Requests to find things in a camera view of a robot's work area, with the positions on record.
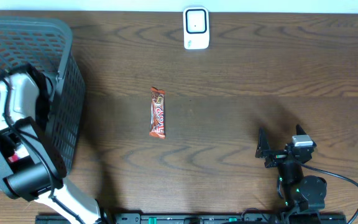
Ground orange Top chocolate bar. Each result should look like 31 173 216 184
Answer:
149 87 165 139

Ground red blue snack packet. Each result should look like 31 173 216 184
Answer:
8 144 29 163

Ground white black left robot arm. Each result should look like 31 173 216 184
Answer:
0 64 112 223

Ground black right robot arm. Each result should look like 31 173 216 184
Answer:
255 124 327 218

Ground dark grey plastic basket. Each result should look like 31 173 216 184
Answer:
0 16 86 172

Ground black camera cable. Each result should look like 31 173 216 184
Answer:
293 158 358 224

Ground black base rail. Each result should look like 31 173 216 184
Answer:
35 212 347 224

